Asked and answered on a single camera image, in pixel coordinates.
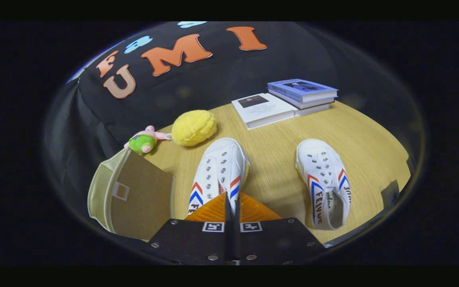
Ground pink plush toy green shirt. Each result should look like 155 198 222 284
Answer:
124 126 172 155

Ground yellow plush ball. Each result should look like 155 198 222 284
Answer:
171 110 217 146

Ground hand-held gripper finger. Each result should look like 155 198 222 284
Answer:
233 193 326 265
148 192 233 265

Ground black table clamp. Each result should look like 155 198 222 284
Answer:
381 180 400 208

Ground white shoe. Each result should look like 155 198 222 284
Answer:
295 139 351 230
188 138 251 216

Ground black backdrop cloth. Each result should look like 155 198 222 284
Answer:
54 22 413 160

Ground blue cover book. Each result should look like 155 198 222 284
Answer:
267 79 338 103

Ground blue-grey book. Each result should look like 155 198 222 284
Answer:
269 90 335 110

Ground white book dark photo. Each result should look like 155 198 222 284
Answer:
231 93 297 130

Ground plain white book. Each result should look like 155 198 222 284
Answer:
293 103 332 116

